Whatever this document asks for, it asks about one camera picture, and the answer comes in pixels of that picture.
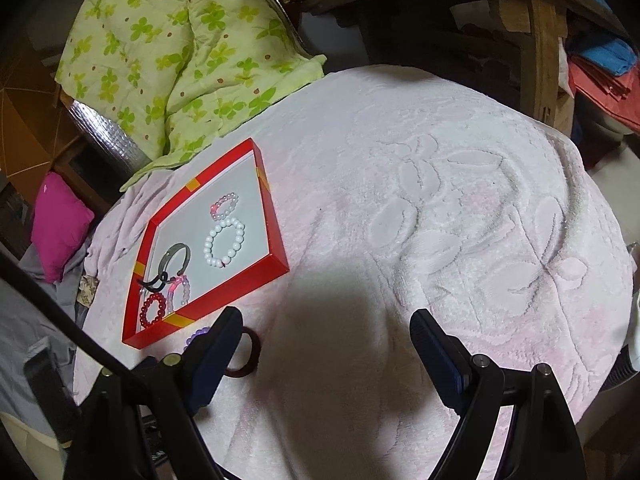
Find purple bead bracelet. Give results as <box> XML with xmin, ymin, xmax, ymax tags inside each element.
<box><xmin>182</xmin><ymin>326</ymin><xmax>213</xmax><ymax>354</ymax></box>

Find dark red hair ring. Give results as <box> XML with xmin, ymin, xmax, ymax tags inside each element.
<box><xmin>223</xmin><ymin>327</ymin><xmax>264</xmax><ymax>380</ymax></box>

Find red bead bracelet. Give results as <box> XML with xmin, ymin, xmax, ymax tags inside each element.
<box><xmin>138</xmin><ymin>291</ymin><xmax>168</xmax><ymax>330</ymax></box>

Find pink clear bead bracelet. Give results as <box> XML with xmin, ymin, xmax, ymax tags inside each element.
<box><xmin>165</xmin><ymin>274</ymin><xmax>192</xmax><ymax>316</ymax></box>

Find black hair tie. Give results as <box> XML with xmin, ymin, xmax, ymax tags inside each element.
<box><xmin>136</xmin><ymin>271</ymin><xmax>172</xmax><ymax>294</ymax></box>

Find white pearl bead bracelet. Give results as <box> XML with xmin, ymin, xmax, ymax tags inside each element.
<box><xmin>202</xmin><ymin>216</ymin><xmax>248</xmax><ymax>269</ymax></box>

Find silver metal bangle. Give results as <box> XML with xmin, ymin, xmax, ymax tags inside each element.
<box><xmin>157</xmin><ymin>242</ymin><xmax>192</xmax><ymax>282</ymax></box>

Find small pink bead bracelet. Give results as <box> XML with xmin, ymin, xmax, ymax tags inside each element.
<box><xmin>209</xmin><ymin>190</ymin><xmax>241</xmax><ymax>222</ymax></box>

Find grey cloth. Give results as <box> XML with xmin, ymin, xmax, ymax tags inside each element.
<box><xmin>0</xmin><ymin>244</ymin><xmax>88</xmax><ymax>437</ymax></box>

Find floral patterned cloth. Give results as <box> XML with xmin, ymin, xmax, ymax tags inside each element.
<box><xmin>76</xmin><ymin>274</ymin><xmax>100</xmax><ymax>309</ymax></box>

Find red shallow box lid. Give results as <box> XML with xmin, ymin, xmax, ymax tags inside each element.
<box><xmin>122</xmin><ymin>139</ymin><xmax>288</xmax><ymax>349</ymax></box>

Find magenta pillow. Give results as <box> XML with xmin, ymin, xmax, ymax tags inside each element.
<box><xmin>32</xmin><ymin>172</ymin><xmax>94</xmax><ymax>283</ymax></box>

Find pink embossed blanket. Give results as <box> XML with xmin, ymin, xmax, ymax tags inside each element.
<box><xmin>85</xmin><ymin>66</ymin><xmax>632</xmax><ymax>479</ymax></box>

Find silver foil insulation mat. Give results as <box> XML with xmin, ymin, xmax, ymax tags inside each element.
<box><xmin>61</xmin><ymin>93</ymin><xmax>150</xmax><ymax>179</ymax></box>

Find red folded cloth stack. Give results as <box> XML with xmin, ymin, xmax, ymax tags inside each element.
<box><xmin>568</xmin><ymin>56</ymin><xmax>640</xmax><ymax>133</ymax></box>

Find green clover quilt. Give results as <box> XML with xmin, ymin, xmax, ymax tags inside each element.
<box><xmin>55</xmin><ymin>0</ymin><xmax>324</xmax><ymax>170</ymax></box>

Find blue folded cloth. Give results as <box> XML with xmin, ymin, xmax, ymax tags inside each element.
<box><xmin>574</xmin><ymin>36</ymin><xmax>638</xmax><ymax>77</ymax></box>

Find black cable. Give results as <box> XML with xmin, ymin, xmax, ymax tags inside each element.
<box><xmin>0</xmin><ymin>251</ymin><xmax>241</xmax><ymax>480</ymax></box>

